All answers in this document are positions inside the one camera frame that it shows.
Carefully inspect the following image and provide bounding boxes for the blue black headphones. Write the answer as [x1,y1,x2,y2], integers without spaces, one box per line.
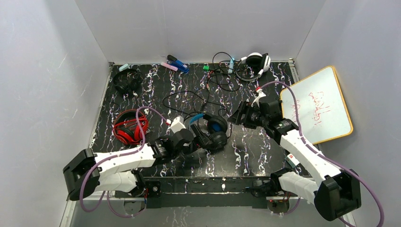
[161,90,233,155]

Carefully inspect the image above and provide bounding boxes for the red headphones with cable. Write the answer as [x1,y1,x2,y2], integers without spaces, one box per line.
[113,109,143,145]

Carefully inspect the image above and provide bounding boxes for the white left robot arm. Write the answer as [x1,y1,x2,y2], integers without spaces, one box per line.
[63,116,194,201]

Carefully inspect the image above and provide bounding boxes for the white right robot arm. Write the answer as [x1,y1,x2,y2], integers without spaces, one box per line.
[228,89,361,221]

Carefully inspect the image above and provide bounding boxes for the white headphones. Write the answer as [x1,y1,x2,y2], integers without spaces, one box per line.
[233,52,271,82]

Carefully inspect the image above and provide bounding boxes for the light blue marker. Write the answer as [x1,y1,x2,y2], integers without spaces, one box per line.
[227,58,235,74]

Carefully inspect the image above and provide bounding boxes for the small white red box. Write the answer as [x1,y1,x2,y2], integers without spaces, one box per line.
[285,153,300,168]

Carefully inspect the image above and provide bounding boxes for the yellow framed whiteboard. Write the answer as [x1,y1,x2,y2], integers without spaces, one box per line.
[280,66,354,144]

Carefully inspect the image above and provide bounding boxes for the pink marker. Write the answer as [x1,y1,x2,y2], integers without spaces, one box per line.
[160,62,178,71]

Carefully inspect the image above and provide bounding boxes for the blue stapler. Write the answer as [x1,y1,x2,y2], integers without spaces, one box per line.
[166,54,189,73]

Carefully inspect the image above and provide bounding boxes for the mint eraser block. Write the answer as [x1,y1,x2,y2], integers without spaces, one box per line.
[119,63,129,72]

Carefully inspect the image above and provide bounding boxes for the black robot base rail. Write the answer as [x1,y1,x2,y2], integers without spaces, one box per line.
[144,176,283,209]

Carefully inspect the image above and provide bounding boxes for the black cable on table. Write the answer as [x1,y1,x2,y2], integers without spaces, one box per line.
[207,51,245,93]

